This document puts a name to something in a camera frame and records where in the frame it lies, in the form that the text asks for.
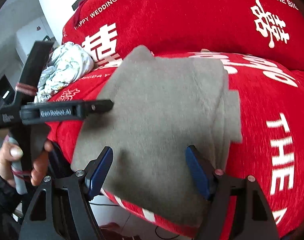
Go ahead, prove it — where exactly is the grey knit sweater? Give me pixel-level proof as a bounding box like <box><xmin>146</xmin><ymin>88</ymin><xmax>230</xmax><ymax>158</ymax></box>
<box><xmin>30</xmin><ymin>44</ymin><xmax>244</xmax><ymax>228</ymax></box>

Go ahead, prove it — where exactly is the person's left hand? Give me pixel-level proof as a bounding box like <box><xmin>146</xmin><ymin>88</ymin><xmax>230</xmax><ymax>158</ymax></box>
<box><xmin>0</xmin><ymin>135</ymin><xmax>54</xmax><ymax>188</ymax></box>

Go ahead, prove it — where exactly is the dark television screen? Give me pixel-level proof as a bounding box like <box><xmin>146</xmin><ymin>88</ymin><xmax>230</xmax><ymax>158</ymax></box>
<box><xmin>0</xmin><ymin>75</ymin><xmax>15</xmax><ymax>108</ymax></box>

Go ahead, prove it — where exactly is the light floral cloth bundle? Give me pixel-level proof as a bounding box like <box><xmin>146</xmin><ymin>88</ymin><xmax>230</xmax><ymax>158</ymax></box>
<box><xmin>34</xmin><ymin>42</ymin><xmax>95</xmax><ymax>103</ymax></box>

